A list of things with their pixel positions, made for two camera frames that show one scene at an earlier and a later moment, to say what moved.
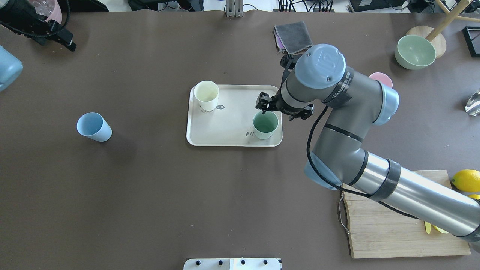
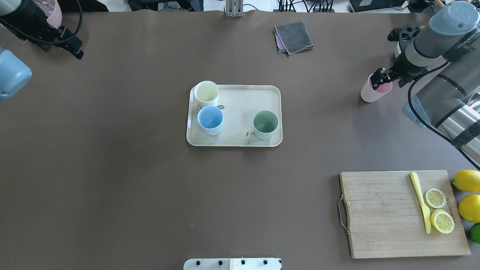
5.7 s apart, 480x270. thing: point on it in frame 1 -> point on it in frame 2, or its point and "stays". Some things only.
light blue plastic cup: x=93 y=125 -> x=210 y=118
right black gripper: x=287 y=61 -> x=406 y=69
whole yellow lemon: x=475 y=196 -> x=467 y=180
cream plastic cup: x=207 y=93 stays
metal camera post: x=234 y=8 stays
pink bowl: x=50 y=8 stays
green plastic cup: x=265 y=125 stays
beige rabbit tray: x=230 y=123 stays
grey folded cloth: x=294 y=36 stays
